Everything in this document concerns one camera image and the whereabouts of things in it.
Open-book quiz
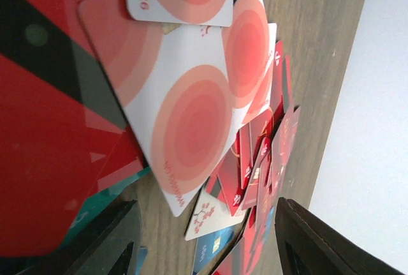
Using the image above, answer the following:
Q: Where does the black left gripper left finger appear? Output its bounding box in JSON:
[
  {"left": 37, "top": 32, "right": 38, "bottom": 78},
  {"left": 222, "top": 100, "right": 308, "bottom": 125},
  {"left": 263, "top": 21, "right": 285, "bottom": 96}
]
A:
[{"left": 17, "top": 200, "right": 142, "bottom": 274}]

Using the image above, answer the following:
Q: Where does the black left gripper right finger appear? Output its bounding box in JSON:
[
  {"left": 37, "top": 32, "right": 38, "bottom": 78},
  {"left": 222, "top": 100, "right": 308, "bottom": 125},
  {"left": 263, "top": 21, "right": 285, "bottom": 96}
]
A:
[{"left": 275, "top": 197, "right": 401, "bottom": 274}]

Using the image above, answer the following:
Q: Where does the pile of red cards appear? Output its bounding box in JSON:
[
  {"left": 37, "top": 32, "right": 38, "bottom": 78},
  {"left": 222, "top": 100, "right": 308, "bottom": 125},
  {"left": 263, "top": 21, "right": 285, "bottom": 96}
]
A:
[{"left": 0, "top": 0, "right": 302, "bottom": 275}]

